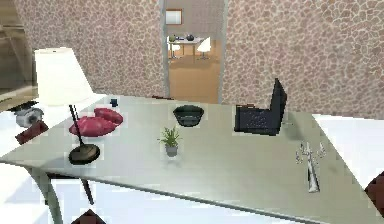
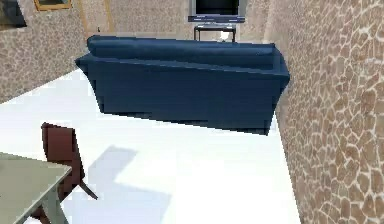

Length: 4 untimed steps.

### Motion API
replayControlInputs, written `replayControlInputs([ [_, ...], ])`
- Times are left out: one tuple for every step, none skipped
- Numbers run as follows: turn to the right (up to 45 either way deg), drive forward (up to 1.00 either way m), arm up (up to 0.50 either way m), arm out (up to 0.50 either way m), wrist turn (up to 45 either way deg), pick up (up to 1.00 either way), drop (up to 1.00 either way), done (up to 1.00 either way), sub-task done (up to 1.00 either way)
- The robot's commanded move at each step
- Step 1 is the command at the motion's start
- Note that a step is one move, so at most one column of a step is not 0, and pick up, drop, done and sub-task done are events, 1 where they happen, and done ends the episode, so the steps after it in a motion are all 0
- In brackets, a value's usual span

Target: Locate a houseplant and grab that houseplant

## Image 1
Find green houseplant in grey pot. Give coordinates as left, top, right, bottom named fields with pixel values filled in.
left=158, top=126, right=183, bottom=158

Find black bowl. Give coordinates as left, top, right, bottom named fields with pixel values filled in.
left=172, top=104, right=205, bottom=128

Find grey table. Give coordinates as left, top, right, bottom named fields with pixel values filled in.
left=0, top=94, right=384, bottom=224

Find white chair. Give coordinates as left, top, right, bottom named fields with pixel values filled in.
left=167, top=43, right=181, bottom=60
left=196, top=36, right=212, bottom=61

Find white dining table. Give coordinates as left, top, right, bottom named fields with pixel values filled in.
left=167, top=37, right=205, bottom=63

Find black laptop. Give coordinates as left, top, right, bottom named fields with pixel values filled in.
left=234, top=78, right=288, bottom=137

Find red cushion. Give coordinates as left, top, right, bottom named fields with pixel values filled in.
left=93, top=107, right=124, bottom=126
left=68, top=115, right=120, bottom=138

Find silver candelabra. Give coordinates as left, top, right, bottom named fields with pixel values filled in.
left=295, top=141, right=328, bottom=194

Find white shade table lamp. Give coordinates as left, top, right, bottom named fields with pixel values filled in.
left=33, top=47, right=101, bottom=166

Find dark red chair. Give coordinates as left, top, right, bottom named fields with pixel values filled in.
left=364, top=170, right=384, bottom=219
left=70, top=208, right=107, bottom=224

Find dark red box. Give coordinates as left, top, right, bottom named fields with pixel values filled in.
left=15, top=120, right=50, bottom=146

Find grey round device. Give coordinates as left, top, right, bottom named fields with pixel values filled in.
left=14, top=107, right=45, bottom=128

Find framed wall picture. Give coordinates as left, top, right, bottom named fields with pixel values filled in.
left=165, top=8, right=184, bottom=26

